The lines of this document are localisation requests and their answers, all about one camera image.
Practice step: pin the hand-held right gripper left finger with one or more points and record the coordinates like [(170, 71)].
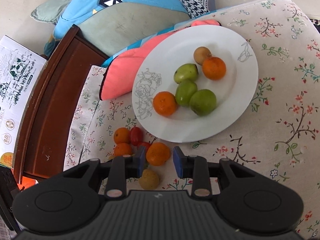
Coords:
[(141, 160)]

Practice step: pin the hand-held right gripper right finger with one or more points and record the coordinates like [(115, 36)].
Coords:
[(178, 161)]

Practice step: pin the red cherry tomato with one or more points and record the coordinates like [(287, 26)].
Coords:
[(145, 145), (136, 135)]

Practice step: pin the small orange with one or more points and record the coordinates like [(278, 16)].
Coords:
[(165, 103), (122, 150), (121, 135), (214, 68), (158, 154)]

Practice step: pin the tan longan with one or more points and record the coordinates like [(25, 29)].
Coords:
[(149, 180), (200, 55), (111, 158)]

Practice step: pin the white plate grey flower print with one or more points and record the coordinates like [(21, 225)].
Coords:
[(225, 92)]

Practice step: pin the pink cloth black trim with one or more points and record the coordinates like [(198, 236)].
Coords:
[(125, 67)]

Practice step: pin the brown wooden cabinet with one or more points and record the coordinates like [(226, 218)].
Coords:
[(55, 105)]

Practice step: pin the white printed carton box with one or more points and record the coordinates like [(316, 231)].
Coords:
[(17, 92)]

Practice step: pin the pale green sofa cover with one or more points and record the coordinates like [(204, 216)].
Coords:
[(125, 20)]

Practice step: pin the blue star pillow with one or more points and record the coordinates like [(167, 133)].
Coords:
[(87, 0)]

